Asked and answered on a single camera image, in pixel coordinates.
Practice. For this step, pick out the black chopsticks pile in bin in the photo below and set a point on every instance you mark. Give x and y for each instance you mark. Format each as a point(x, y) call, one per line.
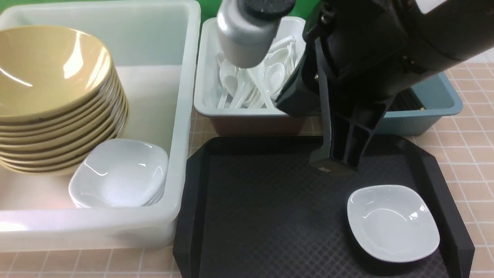
point(406, 100)

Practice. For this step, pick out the black serving tray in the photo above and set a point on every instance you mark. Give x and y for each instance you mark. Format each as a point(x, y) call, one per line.
point(253, 207)

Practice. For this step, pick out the stack of white square dishes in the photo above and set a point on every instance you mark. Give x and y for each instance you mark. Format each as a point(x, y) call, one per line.
point(120, 173)

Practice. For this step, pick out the teal plastic bin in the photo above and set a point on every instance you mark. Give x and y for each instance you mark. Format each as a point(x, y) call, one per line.
point(440, 100)

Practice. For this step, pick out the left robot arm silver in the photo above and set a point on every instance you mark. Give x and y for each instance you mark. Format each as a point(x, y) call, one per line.
point(247, 28)

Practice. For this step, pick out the white and brown spoon bin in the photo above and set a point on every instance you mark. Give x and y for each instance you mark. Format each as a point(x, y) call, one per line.
point(233, 122)

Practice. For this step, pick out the large white plastic tub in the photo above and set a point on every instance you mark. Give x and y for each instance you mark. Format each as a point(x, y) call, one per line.
point(153, 45)

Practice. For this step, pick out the white soup spoons pile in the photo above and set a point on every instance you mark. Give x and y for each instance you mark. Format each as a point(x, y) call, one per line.
point(258, 87)

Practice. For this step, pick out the beige checkered table mat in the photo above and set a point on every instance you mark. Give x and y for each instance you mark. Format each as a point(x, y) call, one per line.
point(463, 146)

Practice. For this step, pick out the white square dish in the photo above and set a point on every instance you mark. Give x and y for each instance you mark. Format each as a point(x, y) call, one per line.
point(392, 223)

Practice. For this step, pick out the stack of yellow bowls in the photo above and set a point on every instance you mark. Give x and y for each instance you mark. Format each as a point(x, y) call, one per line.
point(60, 98)

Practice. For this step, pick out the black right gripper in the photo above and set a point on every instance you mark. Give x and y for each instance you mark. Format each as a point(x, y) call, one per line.
point(349, 120)

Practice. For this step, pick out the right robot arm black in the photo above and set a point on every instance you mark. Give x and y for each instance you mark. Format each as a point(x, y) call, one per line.
point(360, 53)

